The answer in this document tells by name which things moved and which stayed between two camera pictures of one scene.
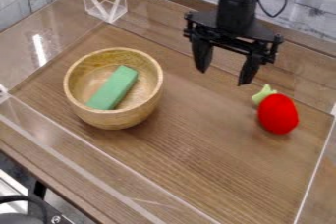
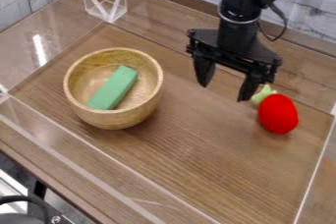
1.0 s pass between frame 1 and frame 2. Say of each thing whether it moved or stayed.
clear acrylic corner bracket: stayed
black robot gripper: moved
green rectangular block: stayed
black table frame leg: stayed
